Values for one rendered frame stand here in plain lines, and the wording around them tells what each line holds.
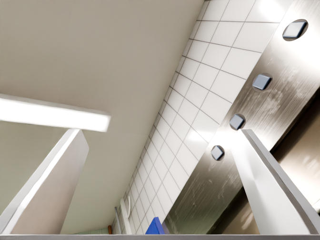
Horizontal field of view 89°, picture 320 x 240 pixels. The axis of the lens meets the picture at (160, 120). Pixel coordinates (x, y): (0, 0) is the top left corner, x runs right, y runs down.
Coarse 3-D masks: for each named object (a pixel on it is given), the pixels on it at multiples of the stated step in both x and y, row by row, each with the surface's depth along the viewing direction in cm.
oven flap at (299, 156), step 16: (304, 128) 47; (288, 144) 50; (304, 144) 46; (288, 160) 48; (304, 160) 44; (304, 176) 43; (304, 192) 42; (240, 208) 59; (224, 224) 63; (240, 224) 57; (256, 224) 51
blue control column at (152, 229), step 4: (152, 220) 96; (156, 220) 94; (152, 224) 95; (156, 224) 92; (160, 224) 93; (148, 228) 98; (152, 228) 94; (156, 228) 91; (160, 228) 91; (148, 232) 98; (152, 232) 94; (156, 232) 91; (160, 232) 89
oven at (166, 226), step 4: (292, 0) 52; (288, 8) 53; (276, 28) 55; (248, 76) 61; (236, 96) 64; (208, 144) 72; (196, 164) 77; (168, 212) 89; (164, 220) 91; (164, 224) 90; (168, 224) 88; (164, 228) 90; (168, 228) 87; (164, 232) 89; (168, 232) 87; (172, 232) 84
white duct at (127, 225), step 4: (120, 200) 145; (120, 204) 144; (124, 204) 140; (124, 208) 137; (124, 212) 134; (124, 216) 133; (124, 220) 132; (128, 220) 129; (128, 224) 127; (128, 228) 124; (128, 232) 123
